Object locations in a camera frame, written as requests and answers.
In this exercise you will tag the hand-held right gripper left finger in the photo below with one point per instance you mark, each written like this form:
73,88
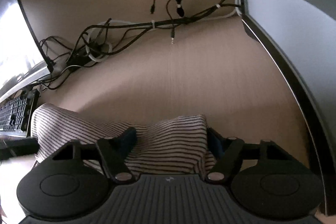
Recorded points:
128,139

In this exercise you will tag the black keyboard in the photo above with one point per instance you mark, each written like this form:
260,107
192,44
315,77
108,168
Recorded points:
14,113

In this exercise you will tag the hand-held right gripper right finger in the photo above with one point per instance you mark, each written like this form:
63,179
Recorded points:
214,143

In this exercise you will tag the black white striped shirt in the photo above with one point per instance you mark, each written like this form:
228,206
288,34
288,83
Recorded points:
170,140

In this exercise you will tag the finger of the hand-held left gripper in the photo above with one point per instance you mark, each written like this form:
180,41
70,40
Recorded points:
21,148

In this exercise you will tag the grey right monitor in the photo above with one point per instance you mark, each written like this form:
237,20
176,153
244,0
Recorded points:
288,29

